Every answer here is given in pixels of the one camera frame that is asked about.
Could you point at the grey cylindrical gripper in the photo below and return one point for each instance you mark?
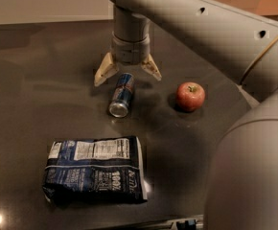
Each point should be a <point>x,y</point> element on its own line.
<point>129,50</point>

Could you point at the blue silver redbull can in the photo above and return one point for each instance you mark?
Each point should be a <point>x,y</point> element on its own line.
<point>122,96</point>

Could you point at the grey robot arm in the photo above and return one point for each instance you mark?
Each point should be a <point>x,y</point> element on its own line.
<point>242,188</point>

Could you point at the red apple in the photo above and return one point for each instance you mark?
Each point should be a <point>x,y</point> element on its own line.
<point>189,96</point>

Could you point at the dark blue chip bag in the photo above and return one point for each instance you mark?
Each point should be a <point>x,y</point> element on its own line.
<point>109,169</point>

